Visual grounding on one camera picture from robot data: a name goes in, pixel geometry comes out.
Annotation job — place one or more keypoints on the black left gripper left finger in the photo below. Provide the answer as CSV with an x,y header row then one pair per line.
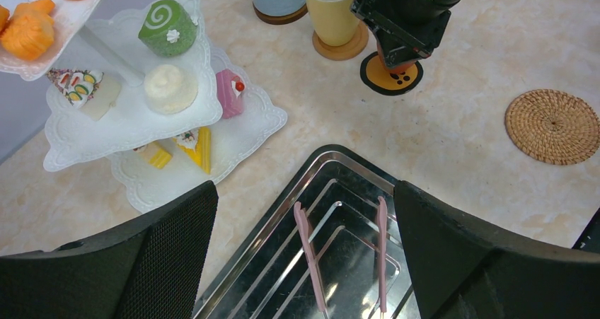
x,y
147,267

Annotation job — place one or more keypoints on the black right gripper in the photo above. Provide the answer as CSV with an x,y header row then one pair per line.
x,y
405,29

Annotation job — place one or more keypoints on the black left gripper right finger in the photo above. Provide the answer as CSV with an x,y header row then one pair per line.
x,y
462,266

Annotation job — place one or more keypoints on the brown mug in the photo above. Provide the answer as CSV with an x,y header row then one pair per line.
x,y
397,68

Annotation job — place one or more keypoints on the dark printed coaster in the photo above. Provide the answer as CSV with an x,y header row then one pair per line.
x,y
375,77

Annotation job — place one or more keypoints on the brown coaster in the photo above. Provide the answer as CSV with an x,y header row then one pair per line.
x,y
346,51
281,20

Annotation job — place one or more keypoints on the yellow mug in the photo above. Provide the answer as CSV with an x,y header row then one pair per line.
x,y
332,20

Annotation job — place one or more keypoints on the yellow cake slice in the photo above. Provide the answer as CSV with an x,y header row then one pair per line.
x,y
197,144

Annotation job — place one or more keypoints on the stainless steel tray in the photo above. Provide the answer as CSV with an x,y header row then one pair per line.
x,y
268,276

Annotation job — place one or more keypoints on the metal tongs with pink tips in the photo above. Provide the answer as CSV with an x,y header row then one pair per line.
x,y
304,229

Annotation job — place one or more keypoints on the pink cake slice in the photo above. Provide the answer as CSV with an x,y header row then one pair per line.
x,y
229,93

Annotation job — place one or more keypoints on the white round bun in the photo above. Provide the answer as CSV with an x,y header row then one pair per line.
x,y
168,89

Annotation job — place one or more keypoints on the white triangular cake slice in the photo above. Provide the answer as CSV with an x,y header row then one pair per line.
x,y
91,91

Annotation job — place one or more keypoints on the green roll cake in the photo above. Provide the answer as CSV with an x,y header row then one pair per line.
x,y
168,29

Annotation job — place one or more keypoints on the orange fish cake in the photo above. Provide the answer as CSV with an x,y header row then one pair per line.
x,y
29,32
5,15

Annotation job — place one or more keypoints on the brown coaster back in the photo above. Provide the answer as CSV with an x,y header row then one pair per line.
x,y
281,20

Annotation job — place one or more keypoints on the small yellow cake piece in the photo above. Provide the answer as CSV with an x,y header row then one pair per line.
x,y
154,154

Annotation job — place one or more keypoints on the woven coaster front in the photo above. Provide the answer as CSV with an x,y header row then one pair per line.
x,y
553,126

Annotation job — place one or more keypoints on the white three-tier dessert stand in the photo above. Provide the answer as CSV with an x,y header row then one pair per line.
x,y
74,138

